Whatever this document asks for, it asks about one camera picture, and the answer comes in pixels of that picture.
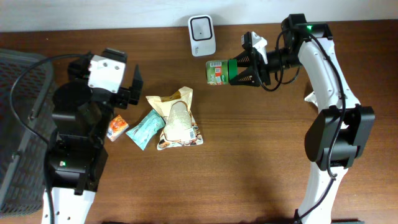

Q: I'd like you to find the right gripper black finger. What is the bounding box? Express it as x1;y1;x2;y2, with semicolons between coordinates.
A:
234;48;259;67
229;67;262;86

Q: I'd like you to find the green lidded jar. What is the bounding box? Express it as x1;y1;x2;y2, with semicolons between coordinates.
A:
206;59;238;85

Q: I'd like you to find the orange snack packet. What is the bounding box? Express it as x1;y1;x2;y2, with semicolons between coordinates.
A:
106;115;129;142

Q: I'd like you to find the teal wipes packet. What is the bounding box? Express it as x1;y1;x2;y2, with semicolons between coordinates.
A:
126;110;165;150

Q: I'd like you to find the white bamboo print tube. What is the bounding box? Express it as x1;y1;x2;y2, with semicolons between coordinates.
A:
304;91;318;107

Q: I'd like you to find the beige snack bag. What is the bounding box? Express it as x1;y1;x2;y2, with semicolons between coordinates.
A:
146;86;203;151

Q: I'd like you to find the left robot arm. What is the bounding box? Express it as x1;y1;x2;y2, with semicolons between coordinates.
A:
42;58;144;223

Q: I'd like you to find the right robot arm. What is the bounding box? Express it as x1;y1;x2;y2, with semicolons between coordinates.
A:
229;14;375;223

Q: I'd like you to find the white barcode scanner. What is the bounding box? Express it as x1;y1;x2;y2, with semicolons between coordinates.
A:
188;15;216;57

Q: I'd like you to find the grey plastic basket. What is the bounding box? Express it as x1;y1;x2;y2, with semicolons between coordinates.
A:
1;49;57;218

